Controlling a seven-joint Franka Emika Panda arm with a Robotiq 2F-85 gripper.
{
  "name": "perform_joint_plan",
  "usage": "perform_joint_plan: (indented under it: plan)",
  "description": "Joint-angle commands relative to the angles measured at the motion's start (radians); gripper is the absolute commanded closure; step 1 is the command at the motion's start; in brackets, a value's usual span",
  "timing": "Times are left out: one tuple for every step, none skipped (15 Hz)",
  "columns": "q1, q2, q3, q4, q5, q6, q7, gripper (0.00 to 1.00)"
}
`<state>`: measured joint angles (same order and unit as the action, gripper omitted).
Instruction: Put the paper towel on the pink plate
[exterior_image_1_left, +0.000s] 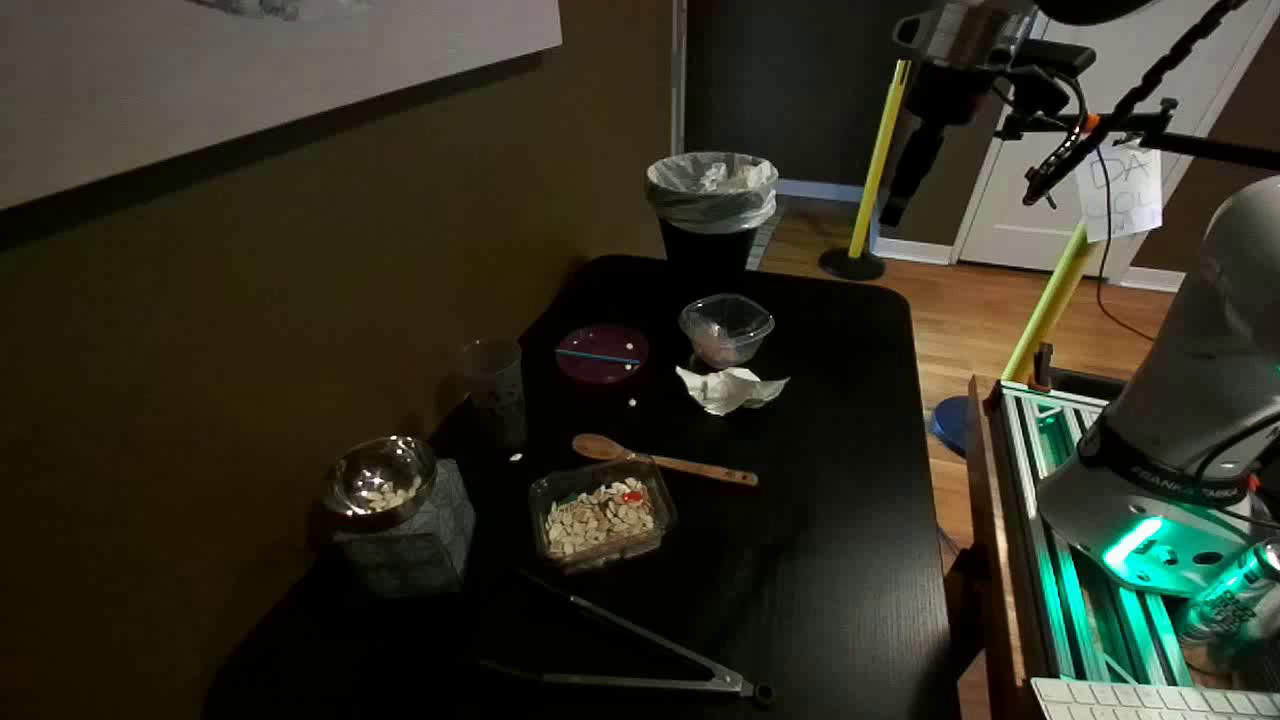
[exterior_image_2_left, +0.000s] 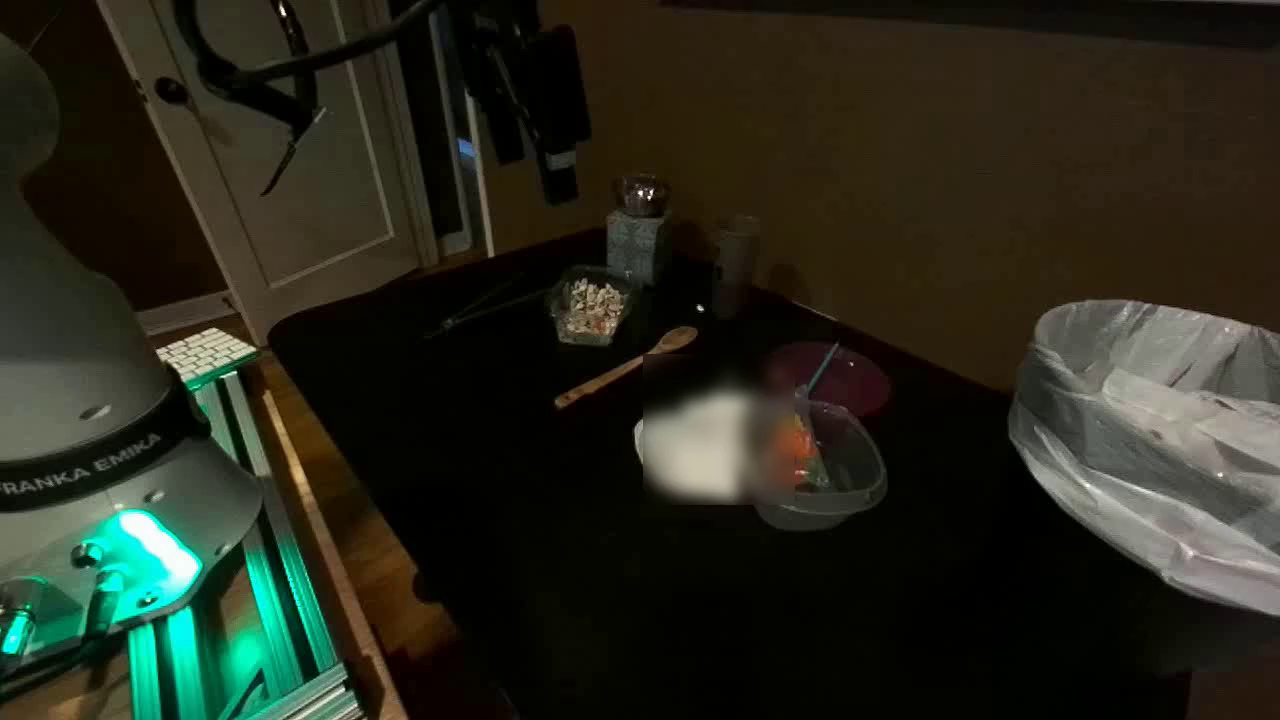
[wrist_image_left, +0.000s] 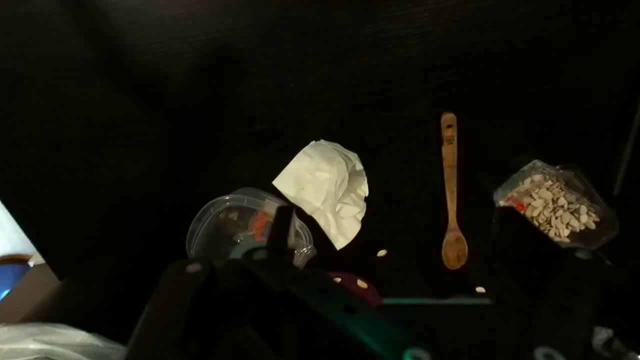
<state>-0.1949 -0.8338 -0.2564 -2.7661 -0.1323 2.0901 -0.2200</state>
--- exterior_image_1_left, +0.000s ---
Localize white wall picture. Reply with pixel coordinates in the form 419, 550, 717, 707
0, 0, 565, 207

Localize clear container with food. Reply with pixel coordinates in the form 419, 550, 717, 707
529, 460, 671, 570

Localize metal tongs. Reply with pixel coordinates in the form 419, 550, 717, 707
480, 570, 773, 702

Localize metal bowl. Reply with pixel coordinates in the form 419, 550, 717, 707
320, 434, 435, 521

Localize white door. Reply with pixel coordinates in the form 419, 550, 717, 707
871, 0, 1280, 282

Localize green lit aluminium frame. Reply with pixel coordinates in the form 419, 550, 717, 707
975, 377, 1280, 720

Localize wooden spoon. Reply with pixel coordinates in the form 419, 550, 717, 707
573, 433, 760, 488

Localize dark drinking glass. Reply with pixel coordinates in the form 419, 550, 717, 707
453, 337, 529, 449

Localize trash bin with white liner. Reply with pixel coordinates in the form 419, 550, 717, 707
645, 152, 782, 279

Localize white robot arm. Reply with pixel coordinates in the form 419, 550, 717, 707
1035, 177, 1280, 594

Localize clear plastic bowl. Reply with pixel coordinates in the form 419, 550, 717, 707
679, 293, 778, 369

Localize grey box under bowl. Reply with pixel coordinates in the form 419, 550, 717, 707
324, 460, 475, 594

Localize white paper towel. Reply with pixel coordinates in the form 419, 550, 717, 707
679, 369, 789, 414

